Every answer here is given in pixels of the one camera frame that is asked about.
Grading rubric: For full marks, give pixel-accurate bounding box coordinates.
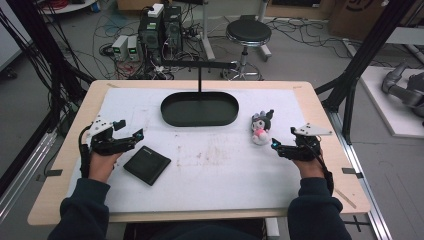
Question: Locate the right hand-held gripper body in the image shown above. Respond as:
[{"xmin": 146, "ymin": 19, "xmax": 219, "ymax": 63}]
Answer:
[{"xmin": 277, "ymin": 122, "xmax": 333, "ymax": 163}]

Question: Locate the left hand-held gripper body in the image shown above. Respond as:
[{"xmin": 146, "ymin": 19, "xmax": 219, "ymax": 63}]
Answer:
[{"xmin": 85, "ymin": 116, "xmax": 137, "ymax": 157}]

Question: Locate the person's right hand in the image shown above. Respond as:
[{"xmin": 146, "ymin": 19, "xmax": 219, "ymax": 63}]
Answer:
[{"xmin": 292, "ymin": 155, "xmax": 327, "ymax": 181}]

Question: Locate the person's left hand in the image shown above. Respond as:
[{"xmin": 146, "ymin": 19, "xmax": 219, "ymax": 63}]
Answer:
[{"xmin": 87, "ymin": 151, "xmax": 123, "ymax": 184}]

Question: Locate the small plush doll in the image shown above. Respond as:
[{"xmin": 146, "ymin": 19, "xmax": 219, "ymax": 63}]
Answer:
[{"xmin": 250, "ymin": 109, "xmax": 276, "ymax": 147}]

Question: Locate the black square wallet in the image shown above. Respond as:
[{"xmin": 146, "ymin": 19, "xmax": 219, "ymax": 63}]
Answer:
[{"xmin": 122, "ymin": 145, "xmax": 172, "ymax": 187}]

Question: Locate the black tape strip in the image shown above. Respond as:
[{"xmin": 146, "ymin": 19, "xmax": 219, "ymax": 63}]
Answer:
[
  {"xmin": 35, "ymin": 168, "xmax": 64, "ymax": 183},
  {"xmin": 341, "ymin": 167, "xmax": 365, "ymax": 179}
]

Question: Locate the black oval tray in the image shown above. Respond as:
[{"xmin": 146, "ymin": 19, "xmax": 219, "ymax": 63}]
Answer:
[{"xmin": 160, "ymin": 91, "xmax": 240, "ymax": 128}]

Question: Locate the white table mat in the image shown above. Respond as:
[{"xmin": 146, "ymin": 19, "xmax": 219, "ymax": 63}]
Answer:
[{"xmin": 65, "ymin": 87, "xmax": 312, "ymax": 215}]

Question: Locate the grey power supply unit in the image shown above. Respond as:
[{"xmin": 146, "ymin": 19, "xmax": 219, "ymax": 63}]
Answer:
[
  {"xmin": 126, "ymin": 35, "xmax": 140, "ymax": 62},
  {"xmin": 111, "ymin": 34, "xmax": 130, "ymax": 62}
]

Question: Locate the white floor platform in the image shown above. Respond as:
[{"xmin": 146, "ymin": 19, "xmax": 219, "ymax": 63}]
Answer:
[{"xmin": 359, "ymin": 65, "xmax": 424, "ymax": 140}]

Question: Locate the black T-shaped stand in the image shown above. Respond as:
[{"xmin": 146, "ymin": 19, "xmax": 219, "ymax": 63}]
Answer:
[{"xmin": 161, "ymin": 59, "xmax": 238, "ymax": 94}]

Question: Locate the black computer tower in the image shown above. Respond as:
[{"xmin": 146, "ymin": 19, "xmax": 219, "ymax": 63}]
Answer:
[
  {"xmin": 162, "ymin": 5, "xmax": 184, "ymax": 54},
  {"xmin": 137, "ymin": 12, "xmax": 163, "ymax": 64}
]

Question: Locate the white desk leg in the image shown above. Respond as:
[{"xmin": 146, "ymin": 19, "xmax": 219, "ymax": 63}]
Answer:
[
  {"xmin": 199, "ymin": 0, "xmax": 217, "ymax": 62},
  {"xmin": 257, "ymin": 0, "xmax": 273, "ymax": 63}
]

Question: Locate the black round stool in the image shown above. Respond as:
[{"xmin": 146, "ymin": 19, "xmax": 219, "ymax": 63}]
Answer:
[{"xmin": 221, "ymin": 18, "xmax": 273, "ymax": 82}]

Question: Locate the white box on computer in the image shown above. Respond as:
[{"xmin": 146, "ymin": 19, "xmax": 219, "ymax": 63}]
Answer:
[{"xmin": 146, "ymin": 3, "xmax": 165, "ymax": 19}]

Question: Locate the cardboard box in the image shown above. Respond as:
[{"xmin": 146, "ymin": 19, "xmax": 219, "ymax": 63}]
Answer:
[{"xmin": 327, "ymin": 0, "xmax": 389, "ymax": 42}]

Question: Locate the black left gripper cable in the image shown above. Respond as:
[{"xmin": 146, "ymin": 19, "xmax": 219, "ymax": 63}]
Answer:
[{"xmin": 78, "ymin": 123, "xmax": 93, "ymax": 180}]

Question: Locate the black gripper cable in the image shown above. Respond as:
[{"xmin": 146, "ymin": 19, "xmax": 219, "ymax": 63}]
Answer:
[
  {"xmin": 308, "ymin": 138, "xmax": 335, "ymax": 197},
  {"xmin": 78, "ymin": 123, "xmax": 93, "ymax": 180}
]

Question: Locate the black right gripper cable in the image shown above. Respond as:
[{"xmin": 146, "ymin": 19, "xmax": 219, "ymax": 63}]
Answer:
[{"xmin": 308, "ymin": 138, "xmax": 335, "ymax": 197}]

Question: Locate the aluminium rail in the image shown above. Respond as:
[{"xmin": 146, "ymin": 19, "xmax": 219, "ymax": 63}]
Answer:
[
  {"xmin": 325, "ymin": 109, "xmax": 395, "ymax": 240},
  {"xmin": 0, "ymin": 129, "xmax": 58, "ymax": 223}
]

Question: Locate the tangle of floor cables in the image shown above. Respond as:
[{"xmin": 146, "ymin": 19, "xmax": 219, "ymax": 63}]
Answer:
[{"xmin": 61, "ymin": 6, "xmax": 204, "ymax": 81}]

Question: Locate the black metal frame post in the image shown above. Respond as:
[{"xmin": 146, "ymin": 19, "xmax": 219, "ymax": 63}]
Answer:
[{"xmin": 314, "ymin": 0, "xmax": 418, "ymax": 145}]

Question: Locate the black cable-wrapped frame post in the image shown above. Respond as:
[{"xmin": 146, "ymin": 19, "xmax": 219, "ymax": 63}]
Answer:
[{"xmin": 5, "ymin": 0, "xmax": 96, "ymax": 138}]

